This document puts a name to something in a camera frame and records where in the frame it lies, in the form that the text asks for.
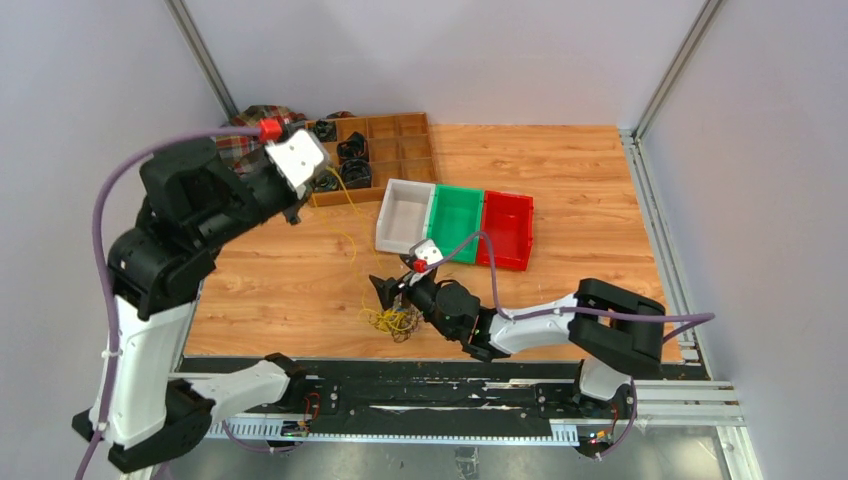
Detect plaid cloth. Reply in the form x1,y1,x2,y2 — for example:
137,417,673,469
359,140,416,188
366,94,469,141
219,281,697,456
215,104,356,177

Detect wooden compartment tray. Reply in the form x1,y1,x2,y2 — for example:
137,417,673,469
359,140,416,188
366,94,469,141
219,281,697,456
314,112,439,206

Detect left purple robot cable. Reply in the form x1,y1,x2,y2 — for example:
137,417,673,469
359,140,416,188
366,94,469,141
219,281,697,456
72,117,286,480

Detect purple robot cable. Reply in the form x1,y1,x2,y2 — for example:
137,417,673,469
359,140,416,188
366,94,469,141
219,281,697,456
423,231,717,461
72,117,286,480

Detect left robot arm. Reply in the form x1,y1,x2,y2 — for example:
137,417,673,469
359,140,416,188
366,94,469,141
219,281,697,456
72,130,330,474

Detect rolled dark belt middle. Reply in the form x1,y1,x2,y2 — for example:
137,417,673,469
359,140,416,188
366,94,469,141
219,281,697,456
336,131,369,165

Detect brown cable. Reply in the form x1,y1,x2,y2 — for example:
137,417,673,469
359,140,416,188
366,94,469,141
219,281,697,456
377,307,425,344

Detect white plastic bin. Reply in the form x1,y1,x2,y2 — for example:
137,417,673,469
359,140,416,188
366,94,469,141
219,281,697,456
375,179,436,254

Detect red plastic bin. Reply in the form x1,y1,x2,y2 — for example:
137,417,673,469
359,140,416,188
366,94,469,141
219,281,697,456
481,190,535,271

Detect yellow cable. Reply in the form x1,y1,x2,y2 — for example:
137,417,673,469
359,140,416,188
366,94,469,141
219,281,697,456
311,165,415,336

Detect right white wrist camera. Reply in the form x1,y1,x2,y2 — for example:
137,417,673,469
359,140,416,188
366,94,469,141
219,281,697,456
409,238,444,273

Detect green plastic bin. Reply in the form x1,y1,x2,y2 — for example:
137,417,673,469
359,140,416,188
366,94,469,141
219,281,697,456
427,185,484,256

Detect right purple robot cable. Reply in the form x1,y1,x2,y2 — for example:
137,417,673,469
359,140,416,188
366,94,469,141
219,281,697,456
423,231,717,461

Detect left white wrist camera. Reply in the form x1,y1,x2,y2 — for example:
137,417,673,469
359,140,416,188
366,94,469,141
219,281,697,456
265,129,331,198

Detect rolled dark belt top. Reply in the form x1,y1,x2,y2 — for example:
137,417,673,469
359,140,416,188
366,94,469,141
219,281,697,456
311,120,337,143

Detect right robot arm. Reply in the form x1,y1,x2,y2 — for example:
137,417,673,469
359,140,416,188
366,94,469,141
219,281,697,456
369,272,665,417

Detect aluminium frame rail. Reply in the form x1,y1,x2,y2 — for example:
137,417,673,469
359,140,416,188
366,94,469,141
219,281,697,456
165,360,763,479

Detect rolled dark patterned belt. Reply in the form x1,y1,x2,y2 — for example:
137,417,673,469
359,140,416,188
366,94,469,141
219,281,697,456
338,158,373,190

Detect rolled green-black belt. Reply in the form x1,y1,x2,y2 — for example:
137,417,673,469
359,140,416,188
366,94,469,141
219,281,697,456
313,168,341,193

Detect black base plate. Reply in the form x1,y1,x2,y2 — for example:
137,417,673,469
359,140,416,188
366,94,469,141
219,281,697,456
241,359,639,439

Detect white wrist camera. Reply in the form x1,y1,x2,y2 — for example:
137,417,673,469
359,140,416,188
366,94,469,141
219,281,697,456
409,238,444,273
265,129,331,198

